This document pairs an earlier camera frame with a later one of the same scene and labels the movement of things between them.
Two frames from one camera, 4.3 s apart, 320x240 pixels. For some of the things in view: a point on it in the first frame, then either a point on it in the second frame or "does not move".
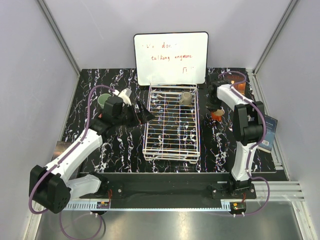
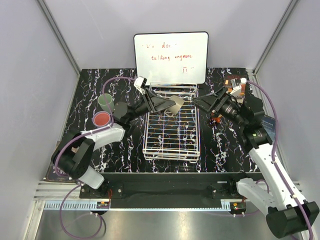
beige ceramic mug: (186, 98) → (174, 109)
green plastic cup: (102, 98) does not move
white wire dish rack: (173, 134) does not move
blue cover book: (271, 125) does not move
